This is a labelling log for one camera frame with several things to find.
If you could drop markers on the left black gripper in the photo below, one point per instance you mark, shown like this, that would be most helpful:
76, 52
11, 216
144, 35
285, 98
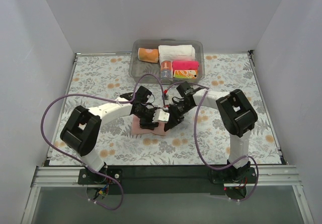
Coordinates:
148, 120

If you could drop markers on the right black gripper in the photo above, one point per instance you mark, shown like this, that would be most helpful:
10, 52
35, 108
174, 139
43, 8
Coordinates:
173, 118

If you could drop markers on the rabbit print towel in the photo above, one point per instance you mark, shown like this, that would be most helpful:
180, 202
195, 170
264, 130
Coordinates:
166, 69

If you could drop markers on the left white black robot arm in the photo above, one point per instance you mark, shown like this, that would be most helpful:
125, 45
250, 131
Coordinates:
82, 128

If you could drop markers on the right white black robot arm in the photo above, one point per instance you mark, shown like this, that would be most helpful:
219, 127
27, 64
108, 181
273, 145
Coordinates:
238, 117

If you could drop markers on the orange print rolled towel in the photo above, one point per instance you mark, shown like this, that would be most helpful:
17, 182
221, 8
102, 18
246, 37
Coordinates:
185, 74

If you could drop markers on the hot pink rolled towel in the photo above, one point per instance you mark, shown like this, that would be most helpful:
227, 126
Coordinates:
185, 65

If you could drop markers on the clear plastic bin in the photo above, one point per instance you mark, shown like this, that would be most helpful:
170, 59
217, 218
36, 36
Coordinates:
138, 68

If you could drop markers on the white rolled towel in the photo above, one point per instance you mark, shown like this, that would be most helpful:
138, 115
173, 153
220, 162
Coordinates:
177, 52

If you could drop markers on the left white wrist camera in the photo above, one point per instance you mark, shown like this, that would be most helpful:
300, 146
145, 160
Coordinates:
161, 115

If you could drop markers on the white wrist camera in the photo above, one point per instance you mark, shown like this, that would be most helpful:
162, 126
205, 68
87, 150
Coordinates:
166, 98
161, 115

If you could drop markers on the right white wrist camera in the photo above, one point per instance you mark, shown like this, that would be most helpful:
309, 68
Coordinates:
166, 98

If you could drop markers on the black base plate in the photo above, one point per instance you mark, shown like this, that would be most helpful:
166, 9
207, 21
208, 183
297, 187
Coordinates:
170, 179

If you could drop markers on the aluminium frame rail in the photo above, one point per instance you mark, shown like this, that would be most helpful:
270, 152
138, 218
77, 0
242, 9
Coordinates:
269, 175

